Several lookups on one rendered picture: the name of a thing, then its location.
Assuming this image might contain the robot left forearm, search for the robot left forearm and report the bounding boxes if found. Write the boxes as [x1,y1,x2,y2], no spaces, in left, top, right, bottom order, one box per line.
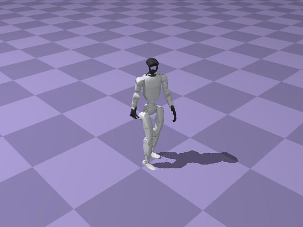
[166,94,175,109]

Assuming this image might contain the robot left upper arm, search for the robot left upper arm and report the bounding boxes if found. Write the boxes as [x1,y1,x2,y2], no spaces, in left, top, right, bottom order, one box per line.
[160,74,171,96]

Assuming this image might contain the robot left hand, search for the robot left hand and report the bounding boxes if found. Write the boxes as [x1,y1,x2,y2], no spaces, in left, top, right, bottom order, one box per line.
[171,105,176,122]

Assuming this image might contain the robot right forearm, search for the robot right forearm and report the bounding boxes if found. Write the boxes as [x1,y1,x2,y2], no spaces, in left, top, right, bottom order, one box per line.
[131,93,138,110]

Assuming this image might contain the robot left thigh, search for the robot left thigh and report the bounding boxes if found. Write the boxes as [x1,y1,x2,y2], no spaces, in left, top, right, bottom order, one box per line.
[153,105,164,136]

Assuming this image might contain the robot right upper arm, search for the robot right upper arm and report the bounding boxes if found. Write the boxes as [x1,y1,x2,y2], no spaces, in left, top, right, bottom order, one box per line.
[134,77,145,99]

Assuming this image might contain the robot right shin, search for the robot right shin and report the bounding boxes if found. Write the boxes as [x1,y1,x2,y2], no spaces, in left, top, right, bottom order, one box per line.
[143,139,153,164]

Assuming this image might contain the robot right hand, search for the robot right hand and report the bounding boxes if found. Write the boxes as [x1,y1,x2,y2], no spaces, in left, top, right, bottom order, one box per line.
[130,107,139,119]

